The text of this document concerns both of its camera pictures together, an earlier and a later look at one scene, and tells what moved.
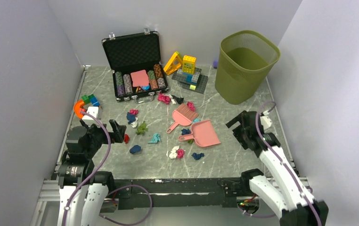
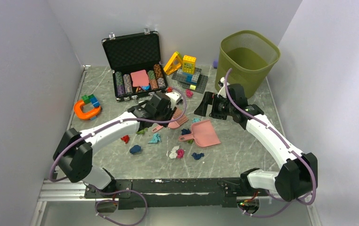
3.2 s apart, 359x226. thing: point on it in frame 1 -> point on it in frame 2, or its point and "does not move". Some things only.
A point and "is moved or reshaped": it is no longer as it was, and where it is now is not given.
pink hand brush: x=183 y=115 is moved or reshaped
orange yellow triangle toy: x=170 y=67 does not move
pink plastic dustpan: x=203 y=134 does not move
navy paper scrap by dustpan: x=185 y=132 does not move
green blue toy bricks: x=90 y=99 does not move
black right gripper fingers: x=225 y=191 does not move
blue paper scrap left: x=135 y=149 does not move
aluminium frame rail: x=50 y=191 does not move
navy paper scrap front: x=198 y=156 does not move
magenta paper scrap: x=191 y=106 -> x=189 y=93
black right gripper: x=236 y=132 -> x=201 y=110
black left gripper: x=118 y=131 -> x=170 y=112
